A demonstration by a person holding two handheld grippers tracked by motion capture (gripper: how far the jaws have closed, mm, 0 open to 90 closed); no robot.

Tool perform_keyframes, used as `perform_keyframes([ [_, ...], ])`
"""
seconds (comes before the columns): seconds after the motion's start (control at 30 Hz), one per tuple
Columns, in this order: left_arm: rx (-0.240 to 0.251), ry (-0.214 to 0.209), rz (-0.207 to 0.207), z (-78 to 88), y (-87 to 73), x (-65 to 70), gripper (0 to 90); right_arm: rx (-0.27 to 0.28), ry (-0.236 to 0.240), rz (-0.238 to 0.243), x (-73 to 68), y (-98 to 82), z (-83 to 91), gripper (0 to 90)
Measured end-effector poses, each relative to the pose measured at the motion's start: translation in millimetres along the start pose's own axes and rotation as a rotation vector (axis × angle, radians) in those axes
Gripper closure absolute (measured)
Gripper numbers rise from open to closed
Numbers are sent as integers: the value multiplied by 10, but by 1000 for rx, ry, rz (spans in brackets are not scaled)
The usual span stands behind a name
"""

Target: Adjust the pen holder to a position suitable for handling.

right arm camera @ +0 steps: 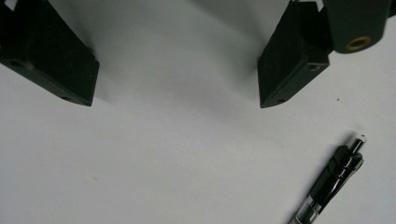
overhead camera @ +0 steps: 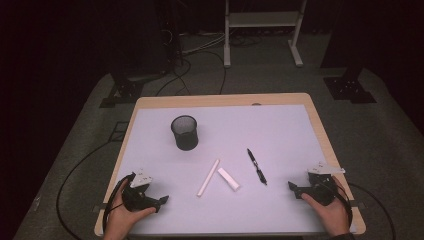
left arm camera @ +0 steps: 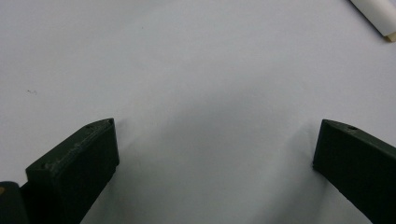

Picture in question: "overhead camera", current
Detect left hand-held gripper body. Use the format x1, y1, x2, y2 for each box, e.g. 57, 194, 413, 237
121, 168, 161, 213

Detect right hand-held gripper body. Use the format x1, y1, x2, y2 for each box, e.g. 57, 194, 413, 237
298, 162, 346, 207

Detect black pen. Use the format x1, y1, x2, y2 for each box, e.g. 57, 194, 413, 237
246, 148, 268, 186

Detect long white stick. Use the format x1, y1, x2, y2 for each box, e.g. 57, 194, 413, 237
196, 158, 221, 198

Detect short white block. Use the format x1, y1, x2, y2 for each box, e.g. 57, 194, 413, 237
217, 167, 241, 192

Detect black mesh pen cup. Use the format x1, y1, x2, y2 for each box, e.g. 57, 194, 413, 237
170, 114, 200, 152

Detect person's left hand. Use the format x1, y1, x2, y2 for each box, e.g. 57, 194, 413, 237
105, 178, 157, 240

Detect person's right hand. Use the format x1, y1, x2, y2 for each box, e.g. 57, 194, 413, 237
300, 176, 351, 238

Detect black stand base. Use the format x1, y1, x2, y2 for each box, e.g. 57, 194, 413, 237
322, 66, 378, 105
99, 69, 168, 109

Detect left hand-held gripper cable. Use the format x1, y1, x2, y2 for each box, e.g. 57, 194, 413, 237
102, 173, 136, 233

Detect hand-held gripper cable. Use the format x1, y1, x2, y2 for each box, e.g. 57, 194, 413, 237
328, 179, 354, 228
102, 173, 136, 233

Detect right hand-held gripper cable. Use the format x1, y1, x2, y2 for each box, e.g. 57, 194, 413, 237
328, 179, 354, 228

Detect black floor cable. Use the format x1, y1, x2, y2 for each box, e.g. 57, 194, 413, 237
154, 49, 228, 97
348, 182, 398, 240
55, 141, 116, 240

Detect black wire frame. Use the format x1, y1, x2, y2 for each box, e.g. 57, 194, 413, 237
108, 121, 130, 143

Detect white floor cables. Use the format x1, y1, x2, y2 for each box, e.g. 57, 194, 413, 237
181, 32, 228, 55

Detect white metal table frame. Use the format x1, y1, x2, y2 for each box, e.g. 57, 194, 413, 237
223, 0, 308, 69

